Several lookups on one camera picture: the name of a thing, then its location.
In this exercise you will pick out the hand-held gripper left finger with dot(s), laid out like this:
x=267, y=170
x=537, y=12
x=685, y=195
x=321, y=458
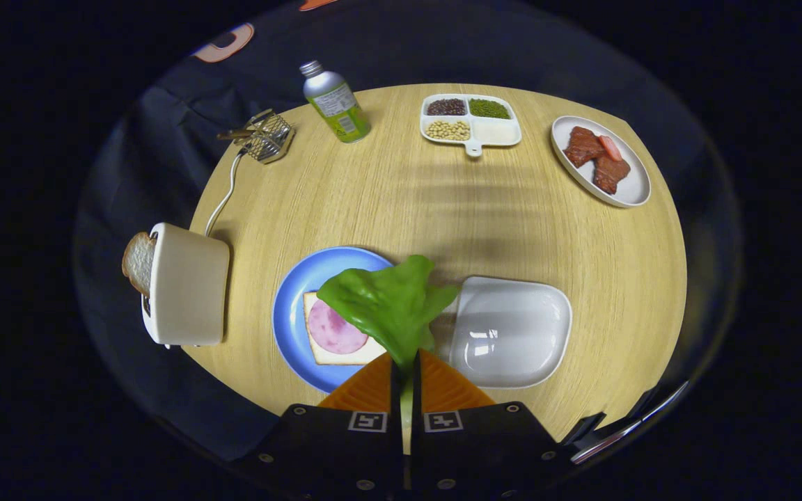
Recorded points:
x=324, y=445

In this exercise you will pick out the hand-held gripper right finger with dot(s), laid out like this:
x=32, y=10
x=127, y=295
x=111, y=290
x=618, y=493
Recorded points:
x=484, y=445

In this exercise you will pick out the green lettuce leaf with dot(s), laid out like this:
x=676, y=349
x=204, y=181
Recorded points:
x=390, y=299

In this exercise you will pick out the toasted bread slice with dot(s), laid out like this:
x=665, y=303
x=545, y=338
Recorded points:
x=138, y=263

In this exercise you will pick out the white bread slice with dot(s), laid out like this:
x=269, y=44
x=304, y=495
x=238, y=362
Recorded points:
x=317, y=351

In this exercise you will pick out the empty white rounded dish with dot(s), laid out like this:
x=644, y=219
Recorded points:
x=512, y=334

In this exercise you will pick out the pink ham slice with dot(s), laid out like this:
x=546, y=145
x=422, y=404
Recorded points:
x=335, y=330

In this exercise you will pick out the blue round plate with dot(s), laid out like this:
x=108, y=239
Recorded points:
x=293, y=292

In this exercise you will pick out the white toaster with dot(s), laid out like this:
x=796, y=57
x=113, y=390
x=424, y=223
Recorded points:
x=189, y=285

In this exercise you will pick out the white oval plate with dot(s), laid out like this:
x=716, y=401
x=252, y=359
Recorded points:
x=634, y=188

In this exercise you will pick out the brown meat piece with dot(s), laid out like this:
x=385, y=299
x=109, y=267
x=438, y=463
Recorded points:
x=582, y=146
x=610, y=174

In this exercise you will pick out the white divided dish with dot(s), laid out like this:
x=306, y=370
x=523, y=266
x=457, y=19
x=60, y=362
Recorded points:
x=497, y=131

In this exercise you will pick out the pile of yellow soybeans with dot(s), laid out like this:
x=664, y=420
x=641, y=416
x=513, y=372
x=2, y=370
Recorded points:
x=447, y=130

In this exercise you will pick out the pile of green beans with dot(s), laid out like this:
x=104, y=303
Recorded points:
x=489, y=108

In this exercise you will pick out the pile of dark red beans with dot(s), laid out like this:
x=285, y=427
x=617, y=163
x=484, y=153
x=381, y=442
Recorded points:
x=446, y=106

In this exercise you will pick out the silver bottle green label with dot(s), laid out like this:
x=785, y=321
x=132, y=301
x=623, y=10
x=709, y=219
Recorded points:
x=335, y=101

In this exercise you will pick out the black backdrop cloth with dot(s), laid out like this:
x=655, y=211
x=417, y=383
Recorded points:
x=164, y=139

